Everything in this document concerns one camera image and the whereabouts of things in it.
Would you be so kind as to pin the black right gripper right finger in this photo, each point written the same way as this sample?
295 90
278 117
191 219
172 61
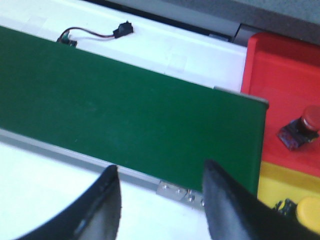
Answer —
233 213

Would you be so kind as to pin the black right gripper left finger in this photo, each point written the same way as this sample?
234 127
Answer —
95 215

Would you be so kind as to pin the yellow push button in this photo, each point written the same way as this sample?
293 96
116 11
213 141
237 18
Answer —
306 211

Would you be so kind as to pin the red push button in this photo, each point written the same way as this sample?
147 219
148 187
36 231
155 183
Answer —
303 130

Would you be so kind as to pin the yellow plastic tray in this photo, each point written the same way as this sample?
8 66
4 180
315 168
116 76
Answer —
278 183

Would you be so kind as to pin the green conveyor belt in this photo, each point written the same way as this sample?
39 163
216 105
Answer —
139 119

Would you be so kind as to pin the red plastic tray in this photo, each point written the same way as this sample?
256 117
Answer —
285 72

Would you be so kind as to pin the aluminium conveyor frame rail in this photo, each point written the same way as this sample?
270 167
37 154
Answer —
183 195

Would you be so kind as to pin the black sensor with wire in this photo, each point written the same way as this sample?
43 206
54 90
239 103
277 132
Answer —
124 29

